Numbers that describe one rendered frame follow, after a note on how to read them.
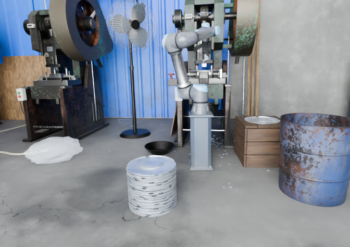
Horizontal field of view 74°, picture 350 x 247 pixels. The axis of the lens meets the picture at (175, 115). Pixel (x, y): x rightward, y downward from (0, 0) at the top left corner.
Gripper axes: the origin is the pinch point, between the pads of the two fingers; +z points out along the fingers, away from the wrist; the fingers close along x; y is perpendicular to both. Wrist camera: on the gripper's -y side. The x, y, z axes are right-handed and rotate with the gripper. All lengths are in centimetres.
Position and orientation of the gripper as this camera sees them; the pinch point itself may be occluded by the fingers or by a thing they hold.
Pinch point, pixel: (202, 61)
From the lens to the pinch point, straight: 231.1
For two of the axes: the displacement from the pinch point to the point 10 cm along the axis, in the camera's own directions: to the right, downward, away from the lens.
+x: 0.7, -5.9, 8.1
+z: 0.6, 8.1, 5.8
